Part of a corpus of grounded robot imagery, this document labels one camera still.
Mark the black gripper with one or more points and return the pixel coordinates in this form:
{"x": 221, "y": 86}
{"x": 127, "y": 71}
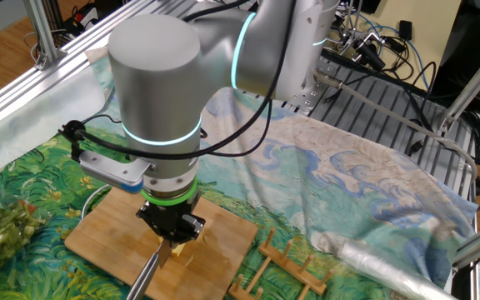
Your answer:
{"x": 172, "y": 219}

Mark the steel kitchen knife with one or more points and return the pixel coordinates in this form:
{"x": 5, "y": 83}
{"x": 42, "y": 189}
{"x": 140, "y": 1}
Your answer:
{"x": 142, "y": 279}

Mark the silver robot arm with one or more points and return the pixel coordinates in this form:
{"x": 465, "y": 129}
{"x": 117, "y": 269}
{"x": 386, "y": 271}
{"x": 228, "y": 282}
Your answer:
{"x": 161, "y": 91}

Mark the thin potato slice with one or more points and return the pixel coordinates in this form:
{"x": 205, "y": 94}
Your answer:
{"x": 190, "y": 261}

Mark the bamboo cutting board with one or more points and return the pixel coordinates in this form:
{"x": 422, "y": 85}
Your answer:
{"x": 111, "y": 246}

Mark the wooden peg rack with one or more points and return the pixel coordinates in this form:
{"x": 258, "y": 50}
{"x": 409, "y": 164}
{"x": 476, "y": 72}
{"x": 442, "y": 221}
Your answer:
{"x": 290, "y": 266}

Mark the painted landscape tablecloth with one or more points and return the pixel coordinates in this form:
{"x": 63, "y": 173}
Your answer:
{"x": 327, "y": 187}

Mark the bag of chopped greens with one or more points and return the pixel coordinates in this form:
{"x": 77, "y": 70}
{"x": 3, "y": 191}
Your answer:
{"x": 2, "y": 233}

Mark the plastic wrapped roll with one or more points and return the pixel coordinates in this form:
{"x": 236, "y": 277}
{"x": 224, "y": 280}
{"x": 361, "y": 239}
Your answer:
{"x": 373, "y": 266}

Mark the white power strip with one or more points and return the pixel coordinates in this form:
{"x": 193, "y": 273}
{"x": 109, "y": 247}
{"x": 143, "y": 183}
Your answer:
{"x": 86, "y": 14}

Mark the black power adapter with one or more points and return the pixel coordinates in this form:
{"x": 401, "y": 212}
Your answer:
{"x": 406, "y": 30}

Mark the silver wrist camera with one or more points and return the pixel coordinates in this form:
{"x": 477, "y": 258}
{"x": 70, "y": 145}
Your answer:
{"x": 111, "y": 171}

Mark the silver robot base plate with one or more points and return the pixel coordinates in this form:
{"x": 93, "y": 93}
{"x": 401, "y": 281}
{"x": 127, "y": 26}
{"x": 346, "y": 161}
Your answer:
{"x": 313, "y": 102}

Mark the black camera on bracket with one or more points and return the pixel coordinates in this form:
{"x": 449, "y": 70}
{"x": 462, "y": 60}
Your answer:
{"x": 369, "y": 56}

